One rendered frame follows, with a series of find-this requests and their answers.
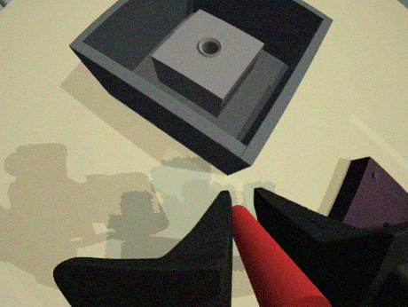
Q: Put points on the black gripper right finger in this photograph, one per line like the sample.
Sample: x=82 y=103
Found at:
x=348 y=265

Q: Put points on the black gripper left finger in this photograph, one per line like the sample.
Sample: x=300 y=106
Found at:
x=196 y=272

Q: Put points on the red peg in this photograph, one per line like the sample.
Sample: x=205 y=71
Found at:
x=276 y=280

